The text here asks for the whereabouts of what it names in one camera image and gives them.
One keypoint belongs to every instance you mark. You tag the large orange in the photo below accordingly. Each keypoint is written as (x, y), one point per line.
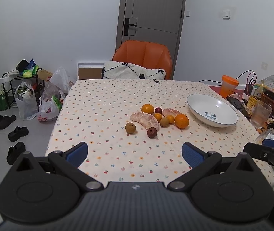
(147, 108)
(181, 121)

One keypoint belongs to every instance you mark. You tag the white framed cork board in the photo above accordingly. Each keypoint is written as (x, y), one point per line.
(89, 70)

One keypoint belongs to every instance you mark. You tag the long peeled pomelo segment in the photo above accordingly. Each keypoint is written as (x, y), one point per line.
(146, 120)

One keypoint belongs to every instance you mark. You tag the green box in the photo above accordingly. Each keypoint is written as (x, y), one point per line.
(3, 101)

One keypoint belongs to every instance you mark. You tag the dark red small fruit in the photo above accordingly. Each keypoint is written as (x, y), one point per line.
(152, 132)

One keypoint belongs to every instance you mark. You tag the white Sweet bowl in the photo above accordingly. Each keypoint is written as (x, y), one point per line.
(212, 111)

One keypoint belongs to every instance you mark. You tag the orange leather chair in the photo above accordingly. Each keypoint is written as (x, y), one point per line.
(145, 54)

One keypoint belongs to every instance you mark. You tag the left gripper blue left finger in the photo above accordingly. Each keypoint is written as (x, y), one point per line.
(67, 163)

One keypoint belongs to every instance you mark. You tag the yellow plastic jar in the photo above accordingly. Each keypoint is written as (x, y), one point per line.
(252, 101)

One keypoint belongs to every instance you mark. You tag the brown longan fruit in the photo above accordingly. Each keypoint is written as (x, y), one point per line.
(130, 128)
(164, 122)

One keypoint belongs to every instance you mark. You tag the white wall device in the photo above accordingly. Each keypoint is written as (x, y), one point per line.
(226, 14)

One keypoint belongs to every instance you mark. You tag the clear plastic bag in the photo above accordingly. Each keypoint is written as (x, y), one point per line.
(61, 80)

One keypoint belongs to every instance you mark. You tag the orange lidded cup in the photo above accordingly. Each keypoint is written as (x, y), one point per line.
(228, 86)

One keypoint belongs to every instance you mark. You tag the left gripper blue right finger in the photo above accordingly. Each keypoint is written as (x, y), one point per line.
(202, 164)

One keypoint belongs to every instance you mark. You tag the red-printed white plastic bag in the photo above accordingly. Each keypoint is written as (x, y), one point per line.
(49, 108)

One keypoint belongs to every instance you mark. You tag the black door handle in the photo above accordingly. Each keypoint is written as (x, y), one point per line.
(127, 24)

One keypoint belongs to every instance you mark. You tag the ribbed clear glass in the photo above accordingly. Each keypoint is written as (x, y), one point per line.
(260, 114)

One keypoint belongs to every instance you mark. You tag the short peeled pomelo segment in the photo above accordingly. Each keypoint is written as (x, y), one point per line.
(170, 112)

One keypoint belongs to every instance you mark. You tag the floral white tablecloth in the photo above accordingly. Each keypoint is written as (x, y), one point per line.
(97, 111)

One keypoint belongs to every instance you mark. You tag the white black-patterned cushion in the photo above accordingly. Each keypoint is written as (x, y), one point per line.
(120, 70)

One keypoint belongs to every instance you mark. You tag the black metal shelf rack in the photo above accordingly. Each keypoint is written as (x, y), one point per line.
(9, 85)

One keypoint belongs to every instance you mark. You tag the small orange kumquat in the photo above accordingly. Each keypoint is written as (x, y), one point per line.
(158, 116)
(171, 119)

